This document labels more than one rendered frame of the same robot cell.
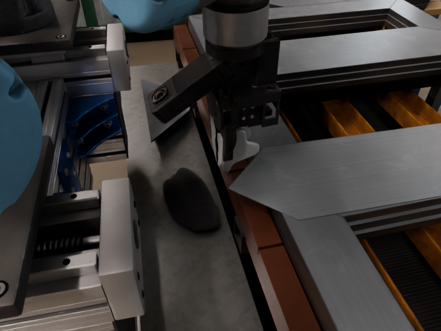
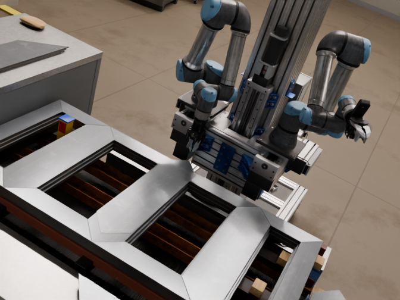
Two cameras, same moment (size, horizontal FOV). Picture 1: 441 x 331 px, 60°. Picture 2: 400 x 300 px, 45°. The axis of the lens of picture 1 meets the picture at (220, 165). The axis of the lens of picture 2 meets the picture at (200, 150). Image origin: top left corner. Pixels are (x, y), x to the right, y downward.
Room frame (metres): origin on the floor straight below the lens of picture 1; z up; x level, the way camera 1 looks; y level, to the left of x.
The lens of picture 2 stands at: (1.55, -1.84, 2.22)
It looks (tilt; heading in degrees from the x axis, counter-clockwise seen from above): 31 degrees down; 120
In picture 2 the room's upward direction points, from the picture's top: 19 degrees clockwise
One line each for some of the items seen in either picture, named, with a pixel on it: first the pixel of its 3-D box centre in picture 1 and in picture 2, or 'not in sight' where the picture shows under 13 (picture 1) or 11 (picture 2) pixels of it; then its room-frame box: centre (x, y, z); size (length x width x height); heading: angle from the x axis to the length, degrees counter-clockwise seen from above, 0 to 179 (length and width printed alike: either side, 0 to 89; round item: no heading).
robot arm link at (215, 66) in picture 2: not in sight; (211, 74); (0.23, 0.28, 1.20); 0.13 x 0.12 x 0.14; 55
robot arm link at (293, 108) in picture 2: not in sight; (295, 115); (0.73, 0.39, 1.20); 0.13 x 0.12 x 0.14; 37
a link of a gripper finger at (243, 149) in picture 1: (239, 152); (189, 144); (0.43, -0.03, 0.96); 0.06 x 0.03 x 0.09; 107
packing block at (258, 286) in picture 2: not in sight; (258, 287); (1.16, -0.34, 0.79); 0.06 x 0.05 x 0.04; 104
